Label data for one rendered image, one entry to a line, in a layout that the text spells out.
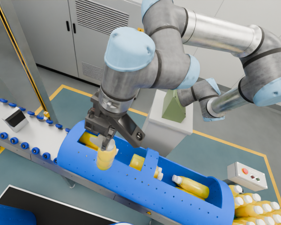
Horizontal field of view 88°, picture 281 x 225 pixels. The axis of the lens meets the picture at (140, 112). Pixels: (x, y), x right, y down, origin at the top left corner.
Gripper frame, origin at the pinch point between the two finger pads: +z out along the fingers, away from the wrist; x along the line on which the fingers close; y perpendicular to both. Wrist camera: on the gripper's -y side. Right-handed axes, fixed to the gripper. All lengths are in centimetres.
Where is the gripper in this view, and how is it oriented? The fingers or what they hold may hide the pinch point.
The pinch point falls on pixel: (108, 143)
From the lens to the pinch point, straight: 50.3
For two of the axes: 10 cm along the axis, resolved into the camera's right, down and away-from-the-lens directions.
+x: -3.1, 6.6, -6.8
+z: -3.3, 6.0, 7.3
